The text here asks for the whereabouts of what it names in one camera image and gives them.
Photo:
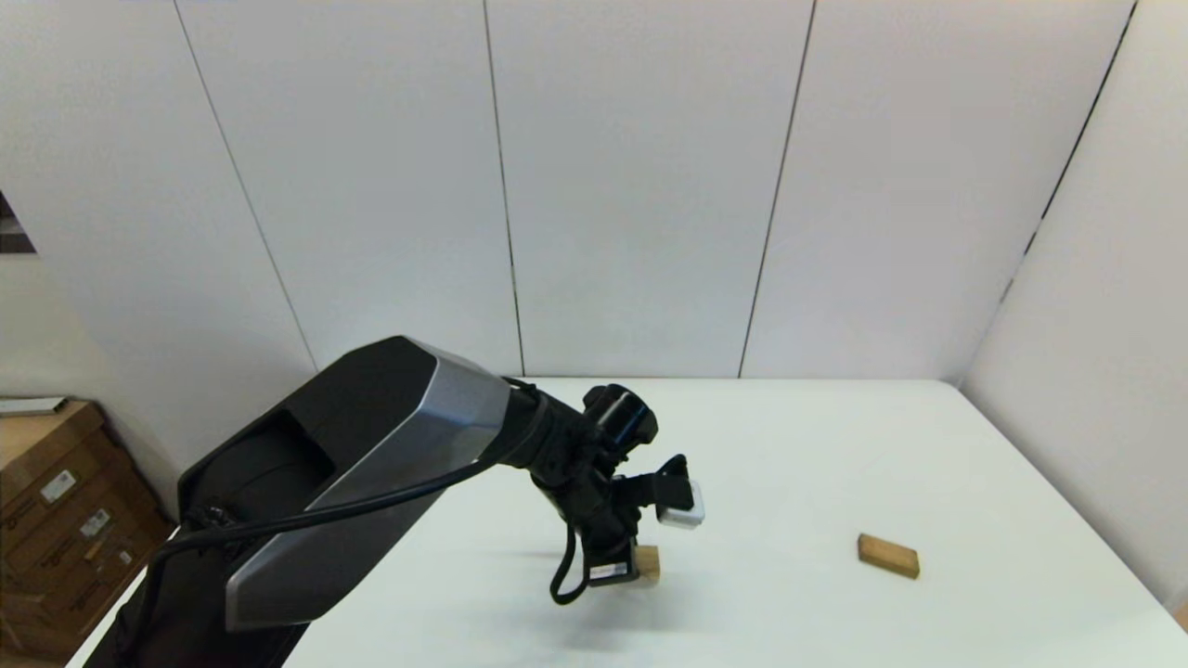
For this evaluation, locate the rectangular wooden building block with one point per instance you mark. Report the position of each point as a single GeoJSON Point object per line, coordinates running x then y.
{"type": "Point", "coordinates": [888, 556]}

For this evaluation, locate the arched wooden building block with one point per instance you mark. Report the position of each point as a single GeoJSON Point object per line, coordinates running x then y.
{"type": "Point", "coordinates": [648, 563]}

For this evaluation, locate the flat grey panel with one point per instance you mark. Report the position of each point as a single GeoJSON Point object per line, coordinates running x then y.
{"type": "Point", "coordinates": [32, 406]}

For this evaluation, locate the black and grey left robot arm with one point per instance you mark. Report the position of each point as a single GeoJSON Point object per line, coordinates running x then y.
{"type": "Point", "coordinates": [371, 445]}

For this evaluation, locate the dark wall picture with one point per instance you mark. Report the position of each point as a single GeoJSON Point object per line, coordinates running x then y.
{"type": "Point", "coordinates": [14, 232]}

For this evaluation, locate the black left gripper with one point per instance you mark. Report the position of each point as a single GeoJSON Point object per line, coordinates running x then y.
{"type": "Point", "coordinates": [599, 520]}

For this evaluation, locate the brown cardboard box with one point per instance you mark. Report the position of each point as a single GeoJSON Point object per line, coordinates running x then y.
{"type": "Point", "coordinates": [123, 559]}
{"type": "Point", "coordinates": [96, 525]}
{"type": "Point", "coordinates": [58, 485]}

